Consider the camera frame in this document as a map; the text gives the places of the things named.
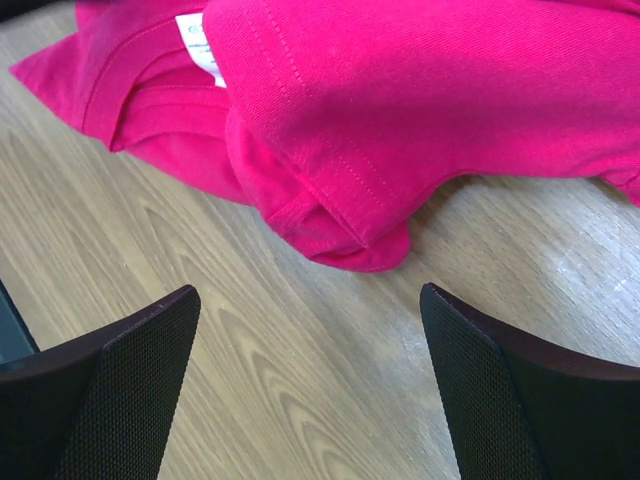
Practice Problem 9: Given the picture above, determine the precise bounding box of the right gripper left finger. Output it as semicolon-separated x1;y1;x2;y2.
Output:
1;285;201;479

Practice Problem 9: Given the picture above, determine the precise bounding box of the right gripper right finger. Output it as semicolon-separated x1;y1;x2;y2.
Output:
420;283;639;479

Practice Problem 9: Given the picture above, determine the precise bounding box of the magenta pink t-shirt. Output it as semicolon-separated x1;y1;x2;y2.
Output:
11;1;639;273

